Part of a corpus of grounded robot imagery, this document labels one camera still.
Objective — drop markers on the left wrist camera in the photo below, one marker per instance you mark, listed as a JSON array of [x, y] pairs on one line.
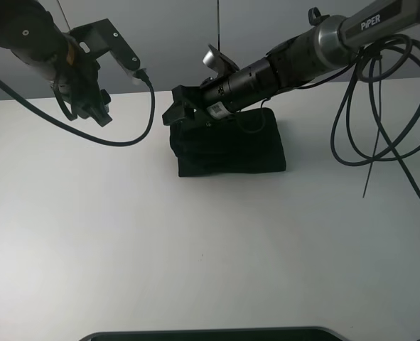
[[102, 37]]

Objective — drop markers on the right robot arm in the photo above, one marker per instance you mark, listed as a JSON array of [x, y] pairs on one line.
[[330, 44]]

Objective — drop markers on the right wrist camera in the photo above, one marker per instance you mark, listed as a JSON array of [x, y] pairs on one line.
[[219, 63]]

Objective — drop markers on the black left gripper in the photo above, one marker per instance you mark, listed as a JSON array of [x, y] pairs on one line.
[[77, 92]]

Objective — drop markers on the black printed t-shirt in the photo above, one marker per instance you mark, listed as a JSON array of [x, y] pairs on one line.
[[250, 143]]

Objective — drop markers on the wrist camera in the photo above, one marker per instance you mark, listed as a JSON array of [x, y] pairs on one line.
[[219, 63], [102, 37]]

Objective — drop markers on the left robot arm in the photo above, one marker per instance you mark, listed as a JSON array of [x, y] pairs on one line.
[[30, 33]]

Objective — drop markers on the black tray edge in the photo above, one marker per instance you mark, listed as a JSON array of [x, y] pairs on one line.
[[289, 333]]

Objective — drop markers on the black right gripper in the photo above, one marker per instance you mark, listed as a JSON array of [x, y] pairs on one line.
[[188, 108]]

